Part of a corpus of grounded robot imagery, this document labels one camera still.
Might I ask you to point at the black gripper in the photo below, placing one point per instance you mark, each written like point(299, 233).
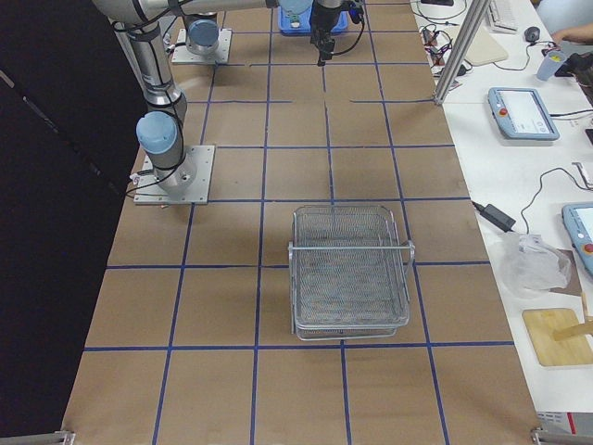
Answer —
point(322, 16)

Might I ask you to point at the blue plastic tray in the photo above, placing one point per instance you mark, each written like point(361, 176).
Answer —
point(299, 25)

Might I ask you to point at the white keyboard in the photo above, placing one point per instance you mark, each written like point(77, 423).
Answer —
point(500, 17)

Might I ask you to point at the left teach pendant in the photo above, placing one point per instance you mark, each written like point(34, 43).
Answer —
point(520, 114)

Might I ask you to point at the teach pendant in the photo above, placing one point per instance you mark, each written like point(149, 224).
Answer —
point(520, 114)
point(577, 220)

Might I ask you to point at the computer mouse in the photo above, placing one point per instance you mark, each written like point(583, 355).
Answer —
point(531, 34)

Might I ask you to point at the blue cup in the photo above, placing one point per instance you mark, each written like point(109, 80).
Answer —
point(550, 64)

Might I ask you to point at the black power adapter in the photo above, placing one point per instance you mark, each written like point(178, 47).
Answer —
point(497, 217)

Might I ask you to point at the clear plastic bag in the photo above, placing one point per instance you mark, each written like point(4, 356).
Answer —
point(530, 263)

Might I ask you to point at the right teach pendant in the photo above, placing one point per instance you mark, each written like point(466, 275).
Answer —
point(577, 220)

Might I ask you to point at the wooden board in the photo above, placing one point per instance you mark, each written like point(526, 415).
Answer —
point(558, 338)

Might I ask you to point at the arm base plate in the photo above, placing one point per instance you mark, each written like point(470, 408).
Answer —
point(193, 54)
point(188, 184)

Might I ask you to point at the aluminium frame post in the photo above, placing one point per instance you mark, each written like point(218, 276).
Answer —
point(468, 29)

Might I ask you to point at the wire mesh shelf basket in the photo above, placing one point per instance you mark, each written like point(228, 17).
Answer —
point(348, 273)

